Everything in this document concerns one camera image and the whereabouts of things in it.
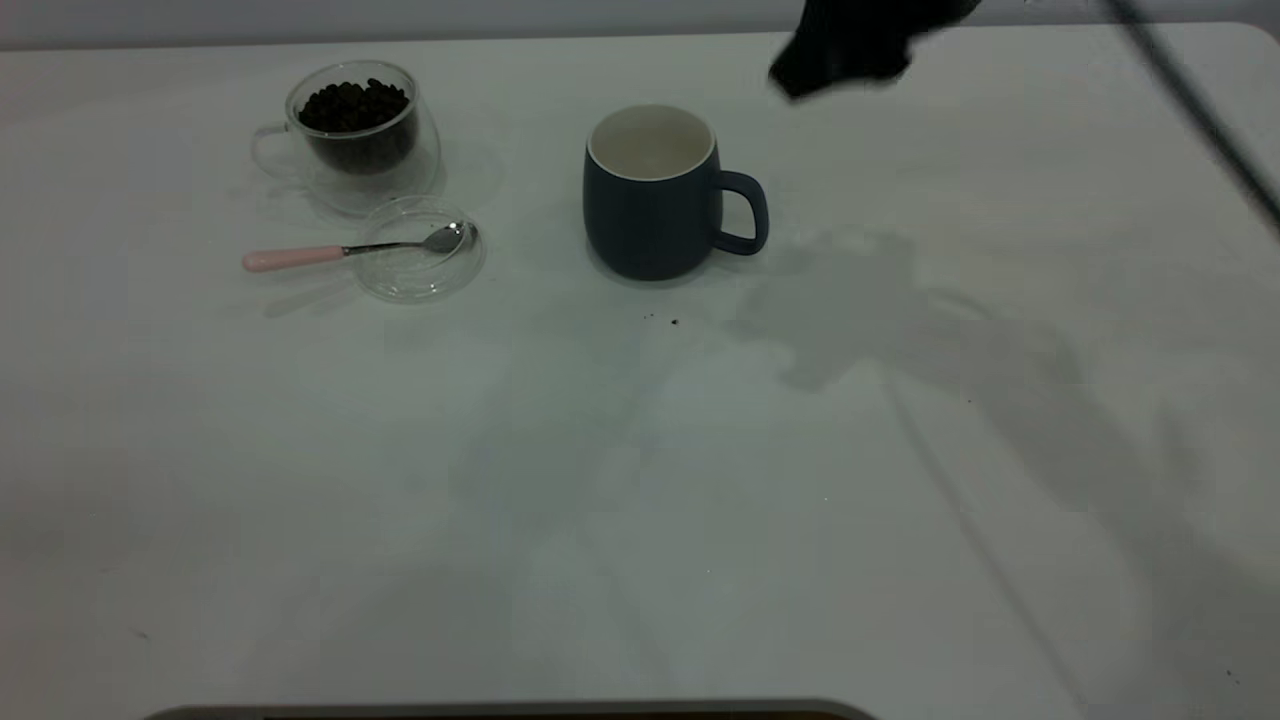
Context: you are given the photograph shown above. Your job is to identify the dark grey ceramic mug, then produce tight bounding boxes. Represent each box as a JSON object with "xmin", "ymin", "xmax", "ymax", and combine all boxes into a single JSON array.
[{"xmin": 583, "ymin": 103, "xmax": 770, "ymax": 282}]

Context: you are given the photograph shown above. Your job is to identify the black cable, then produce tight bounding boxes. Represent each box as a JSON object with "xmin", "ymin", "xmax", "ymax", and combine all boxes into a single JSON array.
[{"xmin": 1105, "ymin": 0, "xmax": 1280, "ymax": 236}]

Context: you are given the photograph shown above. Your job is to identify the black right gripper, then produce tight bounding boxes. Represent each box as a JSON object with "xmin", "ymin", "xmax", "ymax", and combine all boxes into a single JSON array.
[{"xmin": 768, "ymin": 0, "xmax": 986, "ymax": 101}]

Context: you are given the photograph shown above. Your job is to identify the pink-handled metal spoon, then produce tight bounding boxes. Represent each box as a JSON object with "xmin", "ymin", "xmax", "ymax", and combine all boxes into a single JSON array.
[{"xmin": 242, "ymin": 221, "xmax": 471, "ymax": 274}]

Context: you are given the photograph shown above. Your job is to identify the small clear glass dish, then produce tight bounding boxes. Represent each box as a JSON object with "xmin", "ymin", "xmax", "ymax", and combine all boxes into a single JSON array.
[{"xmin": 352, "ymin": 195, "xmax": 488, "ymax": 304}]

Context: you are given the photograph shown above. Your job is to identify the clear double-wall glass cup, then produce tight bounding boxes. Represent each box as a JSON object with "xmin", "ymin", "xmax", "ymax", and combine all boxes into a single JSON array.
[{"xmin": 250, "ymin": 60, "xmax": 443, "ymax": 219}]

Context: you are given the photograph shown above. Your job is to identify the dark coffee beans heap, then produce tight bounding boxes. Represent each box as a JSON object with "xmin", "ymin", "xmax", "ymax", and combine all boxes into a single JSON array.
[{"xmin": 298, "ymin": 78, "xmax": 419, "ymax": 176}]

